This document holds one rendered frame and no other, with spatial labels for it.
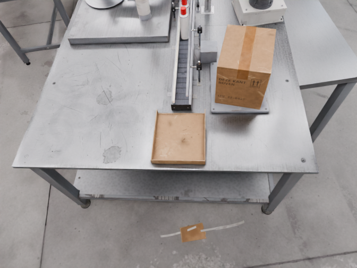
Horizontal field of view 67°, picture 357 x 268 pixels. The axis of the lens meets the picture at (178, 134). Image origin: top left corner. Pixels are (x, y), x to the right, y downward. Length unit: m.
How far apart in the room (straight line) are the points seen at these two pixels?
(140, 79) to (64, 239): 1.30
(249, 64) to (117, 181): 1.24
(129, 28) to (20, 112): 1.56
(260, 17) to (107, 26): 1.01
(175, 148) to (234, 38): 0.61
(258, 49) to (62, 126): 1.09
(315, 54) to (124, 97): 1.16
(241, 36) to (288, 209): 1.31
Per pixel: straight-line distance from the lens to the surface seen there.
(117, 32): 1.94
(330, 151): 2.50
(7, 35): 3.26
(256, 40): 1.42
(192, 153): 1.33
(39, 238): 2.37
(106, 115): 1.55
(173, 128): 1.41
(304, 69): 1.75
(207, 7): 2.08
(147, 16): 1.97
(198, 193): 1.90
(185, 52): 1.70
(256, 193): 1.94
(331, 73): 1.79
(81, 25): 2.09
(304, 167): 1.39
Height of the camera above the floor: 2.02
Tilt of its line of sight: 59 degrees down
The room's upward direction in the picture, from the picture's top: 8 degrees counter-clockwise
